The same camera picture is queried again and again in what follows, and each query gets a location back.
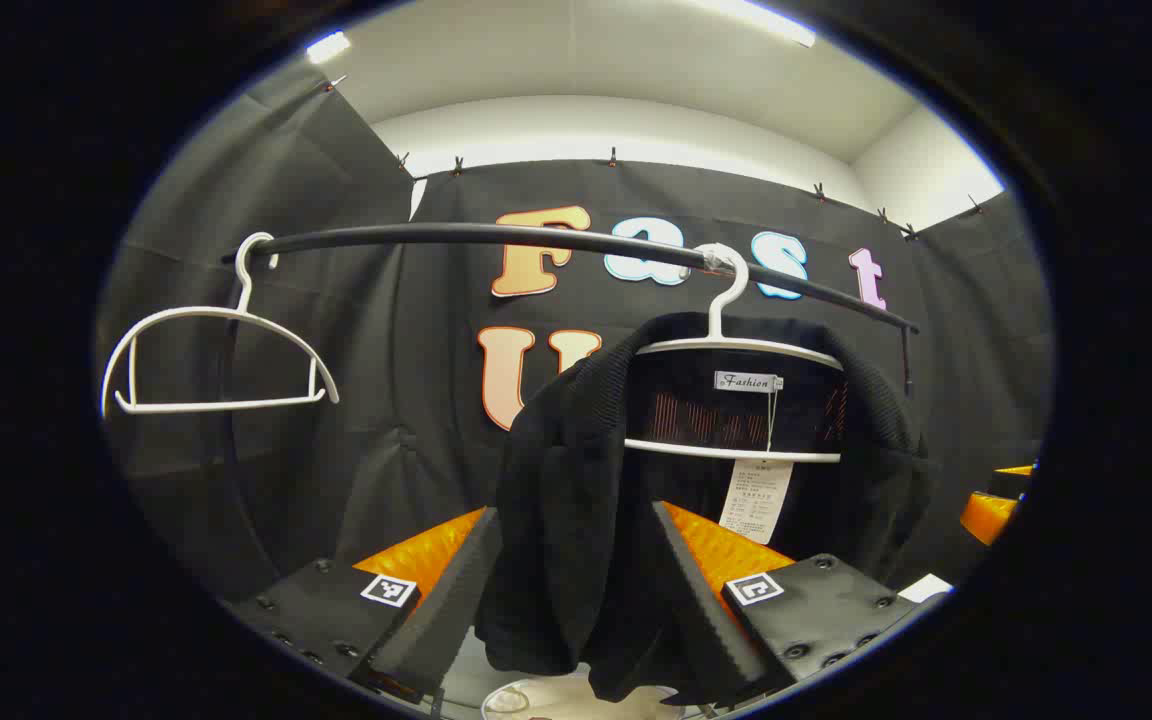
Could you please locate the black knit garment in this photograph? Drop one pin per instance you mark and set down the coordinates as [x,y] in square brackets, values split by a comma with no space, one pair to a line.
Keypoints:
[576,500]

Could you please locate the long ceiling light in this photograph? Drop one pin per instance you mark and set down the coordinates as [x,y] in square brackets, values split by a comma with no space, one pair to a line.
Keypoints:
[761,20]

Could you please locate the empty white plastic hanger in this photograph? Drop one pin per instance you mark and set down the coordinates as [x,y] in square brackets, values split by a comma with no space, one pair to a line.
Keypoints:
[226,405]

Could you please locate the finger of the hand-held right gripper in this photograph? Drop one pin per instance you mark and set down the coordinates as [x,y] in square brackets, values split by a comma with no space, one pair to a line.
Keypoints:
[988,518]
[1021,469]

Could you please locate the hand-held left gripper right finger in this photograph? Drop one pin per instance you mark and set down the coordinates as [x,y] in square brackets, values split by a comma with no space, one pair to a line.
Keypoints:
[706,620]

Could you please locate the white hanger under garment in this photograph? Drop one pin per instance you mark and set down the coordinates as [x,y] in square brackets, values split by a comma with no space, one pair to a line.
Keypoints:
[726,300]

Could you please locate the black clothes rack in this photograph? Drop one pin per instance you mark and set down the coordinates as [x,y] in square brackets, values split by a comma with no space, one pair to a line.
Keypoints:
[456,233]

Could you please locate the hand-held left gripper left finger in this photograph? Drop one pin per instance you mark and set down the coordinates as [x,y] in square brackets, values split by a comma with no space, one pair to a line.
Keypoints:
[441,610]

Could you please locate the white paper hang tag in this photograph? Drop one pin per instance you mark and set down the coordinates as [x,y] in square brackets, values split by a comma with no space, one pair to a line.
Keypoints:
[756,500]

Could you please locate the short ceiling light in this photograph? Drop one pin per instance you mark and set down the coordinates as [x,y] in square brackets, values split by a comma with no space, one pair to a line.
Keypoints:
[328,46]

